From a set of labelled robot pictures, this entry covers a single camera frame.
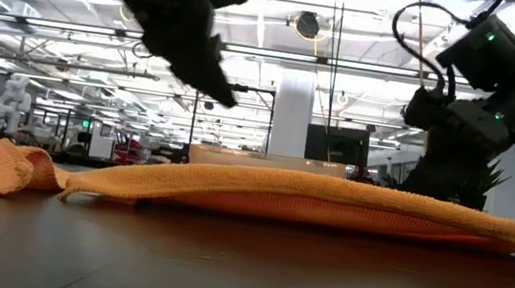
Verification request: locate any coiled black cable loop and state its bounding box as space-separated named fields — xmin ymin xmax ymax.
xmin=129 ymin=40 xmax=157 ymax=62

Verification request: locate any yellow power cable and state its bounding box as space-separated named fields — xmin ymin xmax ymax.
xmin=403 ymin=0 xmax=439 ymax=88

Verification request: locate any white round column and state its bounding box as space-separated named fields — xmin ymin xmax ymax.
xmin=267 ymin=67 xmax=319 ymax=161

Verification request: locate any red machine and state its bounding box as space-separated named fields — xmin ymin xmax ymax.
xmin=112 ymin=132 xmax=149 ymax=168

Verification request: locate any tan plastic basket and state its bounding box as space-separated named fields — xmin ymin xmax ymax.
xmin=186 ymin=142 xmax=350 ymax=186

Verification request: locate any black ceiling cable reel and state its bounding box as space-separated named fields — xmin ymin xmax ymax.
xmin=294 ymin=9 xmax=323 ymax=43

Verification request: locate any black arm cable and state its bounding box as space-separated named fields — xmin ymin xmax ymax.
xmin=382 ymin=0 xmax=490 ymax=103

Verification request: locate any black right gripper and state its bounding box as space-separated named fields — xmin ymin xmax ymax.
xmin=391 ymin=77 xmax=515 ymax=212

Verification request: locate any black metal frame stand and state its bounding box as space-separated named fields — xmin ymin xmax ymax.
xmin=188 ymin=78 xmax=278 ymax=157

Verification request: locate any black power cable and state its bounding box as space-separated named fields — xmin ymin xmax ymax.
xmin=313 ymin=0 xmax=348 ymax=135

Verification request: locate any long ceiling light bar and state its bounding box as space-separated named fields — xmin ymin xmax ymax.
xmin=222 ymin=41 xmax=450 ymax=85

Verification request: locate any white cabinet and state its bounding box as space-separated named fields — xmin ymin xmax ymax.
xmin=87 ymin=120 xmax=118 ymax=161

